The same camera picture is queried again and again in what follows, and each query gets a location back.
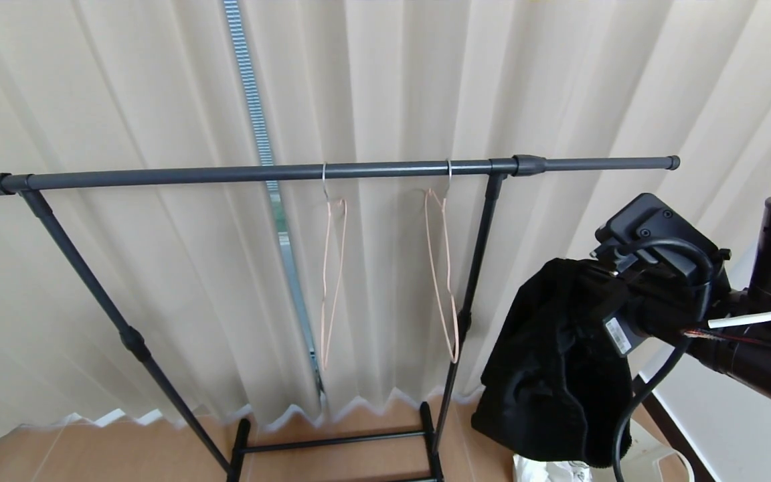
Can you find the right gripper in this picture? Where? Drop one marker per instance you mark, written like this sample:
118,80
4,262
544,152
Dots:
660,318

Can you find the black shorts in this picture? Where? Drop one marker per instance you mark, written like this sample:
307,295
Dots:
546,375

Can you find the white laundry basket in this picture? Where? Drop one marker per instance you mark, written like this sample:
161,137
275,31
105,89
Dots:
653,462

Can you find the pink clothes hanger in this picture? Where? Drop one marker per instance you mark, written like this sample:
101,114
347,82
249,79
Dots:
324,361
455,355

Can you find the black clothes rack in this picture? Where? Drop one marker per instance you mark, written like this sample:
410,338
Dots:
158,177

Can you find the white garment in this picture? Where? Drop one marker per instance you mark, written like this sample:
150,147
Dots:
546,472

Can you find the beige curtain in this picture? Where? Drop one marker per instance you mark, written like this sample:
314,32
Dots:
559,80

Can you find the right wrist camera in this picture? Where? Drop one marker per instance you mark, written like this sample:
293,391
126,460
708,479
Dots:
653,221

